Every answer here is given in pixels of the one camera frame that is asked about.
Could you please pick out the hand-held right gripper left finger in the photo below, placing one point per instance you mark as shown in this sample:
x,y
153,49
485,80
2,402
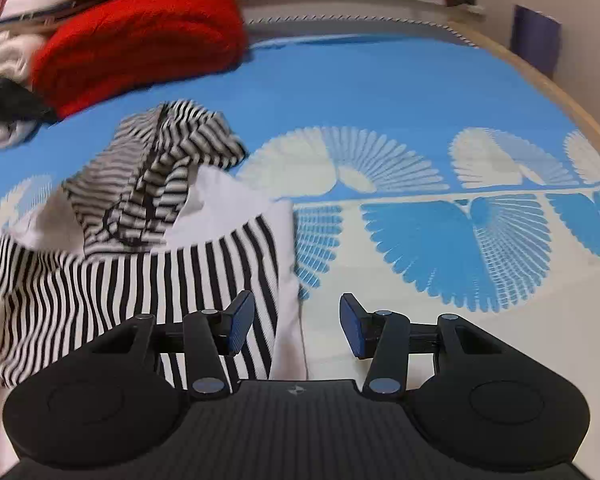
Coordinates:
x,y
240,322

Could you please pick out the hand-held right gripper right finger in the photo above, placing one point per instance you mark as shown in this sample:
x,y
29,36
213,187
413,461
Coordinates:
x,y
351,325

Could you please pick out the black white striped shirt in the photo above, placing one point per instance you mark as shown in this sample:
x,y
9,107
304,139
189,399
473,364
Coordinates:
x,y
130,280

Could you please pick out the blue patterned bed mat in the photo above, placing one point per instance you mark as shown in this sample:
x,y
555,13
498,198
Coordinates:
x,y
430,100

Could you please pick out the red knit blanket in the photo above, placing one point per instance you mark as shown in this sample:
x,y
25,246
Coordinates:
x,y
145,40

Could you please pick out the black cloth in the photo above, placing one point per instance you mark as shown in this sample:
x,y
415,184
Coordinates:
x,y
10,102

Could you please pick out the white window sill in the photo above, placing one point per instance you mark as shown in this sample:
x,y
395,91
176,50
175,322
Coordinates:
x,y
340,2

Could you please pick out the purple box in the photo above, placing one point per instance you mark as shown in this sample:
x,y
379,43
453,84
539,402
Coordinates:
x,y
536,40

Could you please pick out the cream folded blanket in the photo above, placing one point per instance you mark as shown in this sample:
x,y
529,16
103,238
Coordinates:
x,y
5,55

